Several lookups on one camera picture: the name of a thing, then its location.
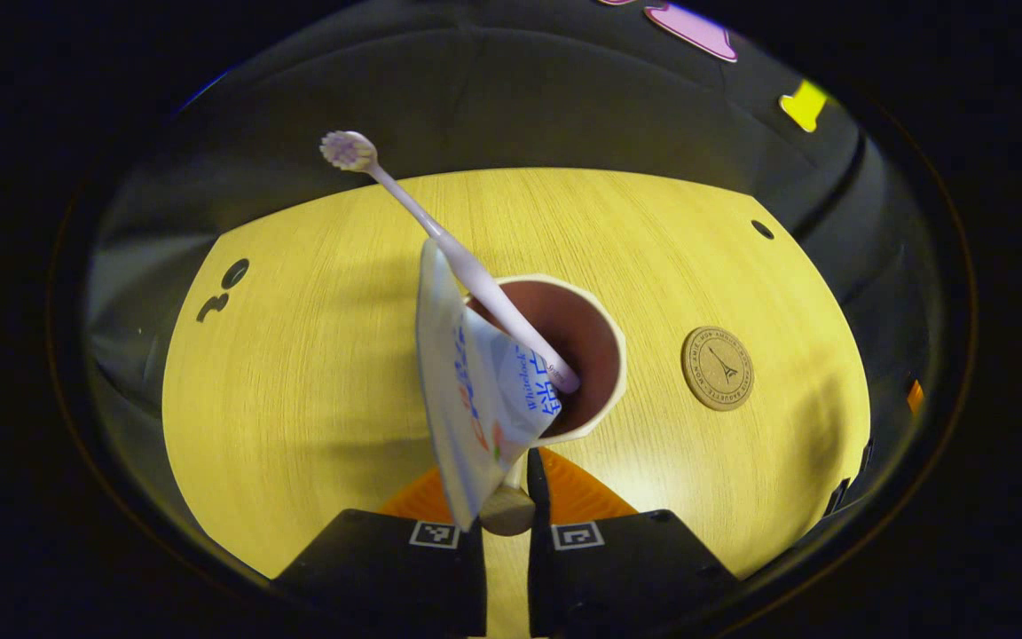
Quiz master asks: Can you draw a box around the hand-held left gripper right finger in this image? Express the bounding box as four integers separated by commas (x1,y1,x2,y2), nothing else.
525,446,740,639

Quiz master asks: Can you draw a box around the pink toothbrush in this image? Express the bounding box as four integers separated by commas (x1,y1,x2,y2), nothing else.
319,130,581,395

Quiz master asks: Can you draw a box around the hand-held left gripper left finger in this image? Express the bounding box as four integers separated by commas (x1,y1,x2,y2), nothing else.
270,466,488,639

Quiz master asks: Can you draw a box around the beige cup with handle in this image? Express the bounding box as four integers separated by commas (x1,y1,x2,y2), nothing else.
462,273,628,537

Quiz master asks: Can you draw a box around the black backdrop cloth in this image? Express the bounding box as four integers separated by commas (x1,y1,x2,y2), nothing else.
83,0,951,569

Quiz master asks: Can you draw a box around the white toothpaste tube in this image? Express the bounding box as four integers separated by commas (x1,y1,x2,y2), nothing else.
415,238,565,531

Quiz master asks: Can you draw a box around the round cork coaster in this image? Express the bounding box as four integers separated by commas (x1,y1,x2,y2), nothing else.
681,326,755,412

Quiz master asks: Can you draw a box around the wooden desktop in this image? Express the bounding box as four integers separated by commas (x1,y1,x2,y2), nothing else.
161,167,873,639

